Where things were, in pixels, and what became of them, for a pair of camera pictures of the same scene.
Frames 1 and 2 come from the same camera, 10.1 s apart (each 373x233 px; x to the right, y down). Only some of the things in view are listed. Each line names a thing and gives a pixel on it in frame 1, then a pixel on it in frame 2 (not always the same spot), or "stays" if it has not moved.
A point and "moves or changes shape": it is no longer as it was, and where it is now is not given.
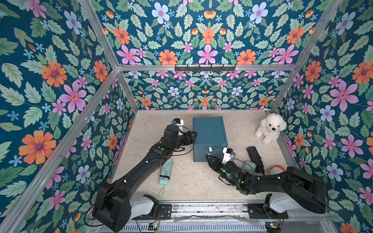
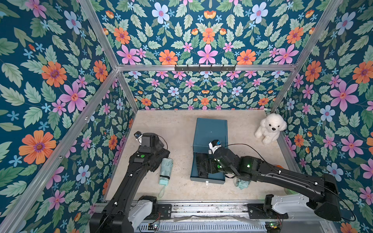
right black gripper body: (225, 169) stays
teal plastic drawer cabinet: (211, 139) moves or changes shape
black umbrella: (255, 158) to (206, 163)
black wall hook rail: (205, 69) stays
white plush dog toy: (270, 128) stays
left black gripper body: (182, 141) to (159, 145)
